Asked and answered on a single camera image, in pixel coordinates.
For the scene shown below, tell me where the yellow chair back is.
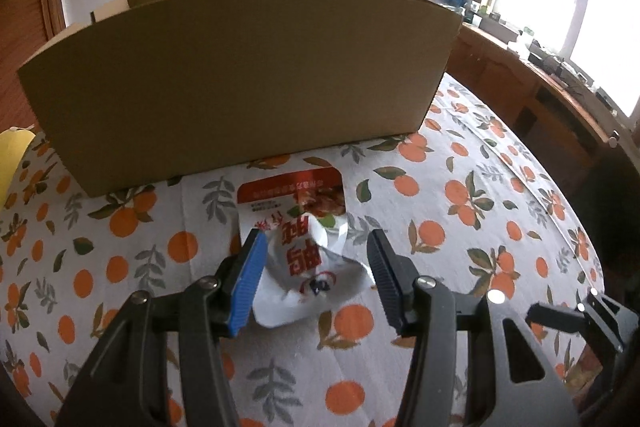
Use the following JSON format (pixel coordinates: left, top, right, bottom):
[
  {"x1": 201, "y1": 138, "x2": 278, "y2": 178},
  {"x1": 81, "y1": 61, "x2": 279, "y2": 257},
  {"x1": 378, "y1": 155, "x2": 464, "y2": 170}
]
[{"x1": 0, "y1": 128, "x2": 37, "y2": 206}]

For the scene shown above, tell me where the white red snack packet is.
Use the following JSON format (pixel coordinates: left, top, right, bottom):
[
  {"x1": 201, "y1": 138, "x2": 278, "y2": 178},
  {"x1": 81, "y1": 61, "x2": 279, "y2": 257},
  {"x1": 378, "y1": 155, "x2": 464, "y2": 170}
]
[{"x1": 236, "y1": 168, "x2": 372, "y2": 329}]

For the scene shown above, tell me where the clutter on cabinet top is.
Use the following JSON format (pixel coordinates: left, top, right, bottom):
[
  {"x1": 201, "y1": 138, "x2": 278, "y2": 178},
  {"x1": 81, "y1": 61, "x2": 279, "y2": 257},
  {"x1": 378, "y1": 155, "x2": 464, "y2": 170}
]
[{"x1": 462, "y1": 1, "x2": 623, "y2": 110}]

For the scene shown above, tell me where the wooden desk with clutter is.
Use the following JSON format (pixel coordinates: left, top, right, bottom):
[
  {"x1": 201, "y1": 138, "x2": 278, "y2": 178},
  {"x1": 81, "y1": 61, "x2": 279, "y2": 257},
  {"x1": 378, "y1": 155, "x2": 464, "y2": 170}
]
[{"x1": 444, "y1": 23, "x2": 640, "y2": 190}]

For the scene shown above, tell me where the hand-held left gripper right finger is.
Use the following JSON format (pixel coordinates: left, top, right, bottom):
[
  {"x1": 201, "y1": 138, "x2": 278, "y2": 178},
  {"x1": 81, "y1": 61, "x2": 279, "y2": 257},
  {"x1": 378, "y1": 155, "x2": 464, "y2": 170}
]
[{"x1": 366, "y1": 229, "x2": 581, "y2": 427}]

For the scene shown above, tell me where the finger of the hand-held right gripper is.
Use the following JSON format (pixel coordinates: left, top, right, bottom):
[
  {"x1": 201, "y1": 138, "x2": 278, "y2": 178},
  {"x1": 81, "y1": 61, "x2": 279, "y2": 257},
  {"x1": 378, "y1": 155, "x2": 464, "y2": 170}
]
[
  {"x1": 525, "y1": 301, "x2": 623, "y2": 354},
  {"x1": 575, "y1": 289, "x2": 640, "y2": 334}
]

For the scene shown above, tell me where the orange print bed sheet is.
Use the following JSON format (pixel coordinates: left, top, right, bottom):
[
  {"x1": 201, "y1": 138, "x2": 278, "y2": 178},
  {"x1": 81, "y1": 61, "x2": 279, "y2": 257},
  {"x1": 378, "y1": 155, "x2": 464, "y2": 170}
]
[{"x1": 0, "y1": 72, "x2": 607, "y2": 427}]

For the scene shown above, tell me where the brown cardboard box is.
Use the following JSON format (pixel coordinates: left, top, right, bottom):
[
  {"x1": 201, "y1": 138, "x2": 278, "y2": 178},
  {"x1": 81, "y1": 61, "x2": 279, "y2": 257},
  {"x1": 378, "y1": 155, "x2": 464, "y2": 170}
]
[{"x1": 16, "y1": 0, "x2": 463, "y2": 198}]

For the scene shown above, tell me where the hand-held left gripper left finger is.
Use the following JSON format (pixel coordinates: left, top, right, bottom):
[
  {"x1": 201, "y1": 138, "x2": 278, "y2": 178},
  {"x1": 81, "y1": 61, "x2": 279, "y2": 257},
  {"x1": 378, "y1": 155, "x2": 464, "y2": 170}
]
[{"x1": 54, "y1": 228, "x2": 269, "y2": 427}]

